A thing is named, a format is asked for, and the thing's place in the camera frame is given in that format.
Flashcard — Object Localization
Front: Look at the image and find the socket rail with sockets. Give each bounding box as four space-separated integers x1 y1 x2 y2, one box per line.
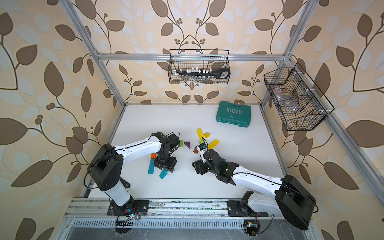
176 69 231 80

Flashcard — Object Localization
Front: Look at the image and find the purple triangle block upper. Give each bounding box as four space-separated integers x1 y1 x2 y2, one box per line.
184 142 191 149

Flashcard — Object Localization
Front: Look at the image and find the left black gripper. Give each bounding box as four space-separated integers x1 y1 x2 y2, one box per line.
157 153 181 174

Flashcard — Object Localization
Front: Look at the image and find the wire basket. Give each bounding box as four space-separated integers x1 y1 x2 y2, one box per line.
264 63 335 131
168 48 231 85

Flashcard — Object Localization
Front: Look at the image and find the plastic bag in basket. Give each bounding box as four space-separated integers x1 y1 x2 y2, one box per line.
273 88 300 112

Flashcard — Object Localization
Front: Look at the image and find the back wire basket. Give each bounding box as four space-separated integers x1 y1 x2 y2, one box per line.
168 48 231 85

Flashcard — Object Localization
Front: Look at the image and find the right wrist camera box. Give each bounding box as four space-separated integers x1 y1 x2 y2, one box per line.
197 143 208 163

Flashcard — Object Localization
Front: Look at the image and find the teal triangle block lower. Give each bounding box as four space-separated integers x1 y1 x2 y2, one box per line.
159 169 169 180

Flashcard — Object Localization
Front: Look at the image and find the long yellow block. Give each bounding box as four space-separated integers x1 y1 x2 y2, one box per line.
208 139 220 149
197 129 204 140

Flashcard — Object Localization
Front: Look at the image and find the dark green hand tool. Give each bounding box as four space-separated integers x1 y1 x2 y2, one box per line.
120 178 131 189

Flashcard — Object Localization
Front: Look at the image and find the green plastic tool case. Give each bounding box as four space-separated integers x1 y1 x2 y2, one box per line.
216 101 252 128

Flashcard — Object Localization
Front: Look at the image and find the long teal block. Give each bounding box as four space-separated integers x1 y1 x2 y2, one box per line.
148 159 155 175

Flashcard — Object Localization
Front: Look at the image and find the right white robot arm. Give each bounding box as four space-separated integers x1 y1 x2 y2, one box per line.
192 150 319 231

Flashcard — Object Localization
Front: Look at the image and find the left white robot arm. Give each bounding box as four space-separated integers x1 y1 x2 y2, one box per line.
87 132 180 216

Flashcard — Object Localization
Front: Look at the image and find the right wire basket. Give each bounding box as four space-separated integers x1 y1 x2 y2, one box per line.
264 63 335 131

